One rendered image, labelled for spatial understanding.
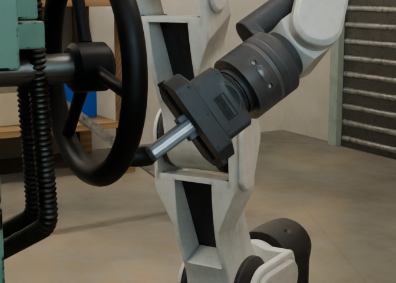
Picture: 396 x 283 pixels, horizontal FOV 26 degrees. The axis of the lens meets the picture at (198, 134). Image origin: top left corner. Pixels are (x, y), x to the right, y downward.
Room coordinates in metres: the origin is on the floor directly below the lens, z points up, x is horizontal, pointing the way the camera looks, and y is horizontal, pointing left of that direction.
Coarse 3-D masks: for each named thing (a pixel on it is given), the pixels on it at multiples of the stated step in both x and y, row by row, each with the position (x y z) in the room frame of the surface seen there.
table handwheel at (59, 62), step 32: (64, 0) 1.11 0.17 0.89; (128, 0) 0.93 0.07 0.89; (128, 32) 0.91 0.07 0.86; (64, 64) 1.00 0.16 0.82; (96, 64) 1.01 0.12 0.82; (128, 64) 0.91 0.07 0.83; (64, 96) 1.13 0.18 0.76; (128, 96) 0.91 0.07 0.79; (64, 128) 1.09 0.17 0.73; (128, 128) 0.91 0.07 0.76; (128, 160) 0.94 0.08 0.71
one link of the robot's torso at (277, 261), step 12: (252, 240) 1.85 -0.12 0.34; (264, 252) 1.80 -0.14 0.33; (276, 252) 1.78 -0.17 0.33; (288, 252) 1.78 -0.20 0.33; (264, 264) 1.70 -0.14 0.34; (276, 264) 1.73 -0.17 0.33; (288, 264) 1.76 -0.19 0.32; (180, 276) 1.73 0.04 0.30; (264, 276) 1.67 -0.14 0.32; (276, 276) 1.71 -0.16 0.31; (288, 276) 1.76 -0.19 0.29
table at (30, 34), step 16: (0, 0) 0.69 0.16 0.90; (16, 0) 0.70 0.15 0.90; (0, 16) 0.69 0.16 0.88; (16, 16) 0.70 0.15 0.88; (0, 32) 0.69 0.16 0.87; (16, 32) 0.70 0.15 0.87; (32, 32) 0.92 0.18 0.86; (0, 48) 0.69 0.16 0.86; (16, 48) 0.70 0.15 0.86; (32, 48) 0.92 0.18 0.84; (0, 64) 0.69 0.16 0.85; (16, 64) 0.69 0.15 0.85
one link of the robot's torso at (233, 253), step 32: (256, 128) 1.62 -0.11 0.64; (160, 160) 1.66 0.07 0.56; (256, 160) 1.62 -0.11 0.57; (160, 192) 1.65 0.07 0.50; (192, 192) 1.66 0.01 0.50; (224, 192) 1.58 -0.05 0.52; (192, 224) 1.69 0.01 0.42; (224, 224) 1.60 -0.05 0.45; (192, 256) 1.68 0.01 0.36; (224, 256) 1.61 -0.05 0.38; (256, 256) 1.71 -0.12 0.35
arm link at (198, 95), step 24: (240, 48) 1.06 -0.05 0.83; (216, 72) 1.03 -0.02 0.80; (240, 72) 1.03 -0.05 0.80; (264, 72) 1.03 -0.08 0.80; (168, 96) 1.04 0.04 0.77; (192, 96) 1.01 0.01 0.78; (216, 96) 1.03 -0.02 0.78; (240, 96) 1.03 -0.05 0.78; (264, 96) 1.03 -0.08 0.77; (192, 120) 1.01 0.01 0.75; (216, 120) 1.01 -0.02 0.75; (240, 120) 1.03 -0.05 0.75; (216, 144) 1.00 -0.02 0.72
